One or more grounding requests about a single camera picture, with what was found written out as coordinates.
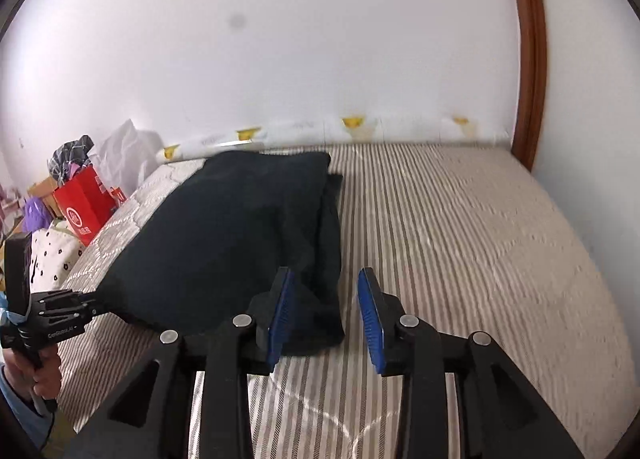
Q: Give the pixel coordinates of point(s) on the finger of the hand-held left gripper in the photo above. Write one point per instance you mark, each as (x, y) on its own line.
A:
(75, 315)
(65, 296)

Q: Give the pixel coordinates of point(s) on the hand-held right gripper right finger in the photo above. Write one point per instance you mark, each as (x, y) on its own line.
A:
(370, 319)

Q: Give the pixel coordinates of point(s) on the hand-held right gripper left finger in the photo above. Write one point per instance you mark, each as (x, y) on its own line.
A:
(280, 319)

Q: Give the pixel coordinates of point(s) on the black sweater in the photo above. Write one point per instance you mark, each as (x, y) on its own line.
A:
(225, 239)

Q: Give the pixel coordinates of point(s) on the person's left forearm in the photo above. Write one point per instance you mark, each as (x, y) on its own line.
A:
(20, 414)

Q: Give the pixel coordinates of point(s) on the person's left hand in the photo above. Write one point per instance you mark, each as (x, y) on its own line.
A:
(42, 371)

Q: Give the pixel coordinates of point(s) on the red paper bag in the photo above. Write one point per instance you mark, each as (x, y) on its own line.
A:
(82, 206)

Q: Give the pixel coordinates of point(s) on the striped beige mattress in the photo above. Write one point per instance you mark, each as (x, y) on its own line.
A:
(450, 264)

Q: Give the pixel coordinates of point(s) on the white plastic bag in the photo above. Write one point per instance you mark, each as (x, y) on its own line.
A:
(122, 154)

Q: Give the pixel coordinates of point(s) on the brown wooden door frame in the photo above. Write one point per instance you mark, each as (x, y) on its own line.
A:
(530, 64)

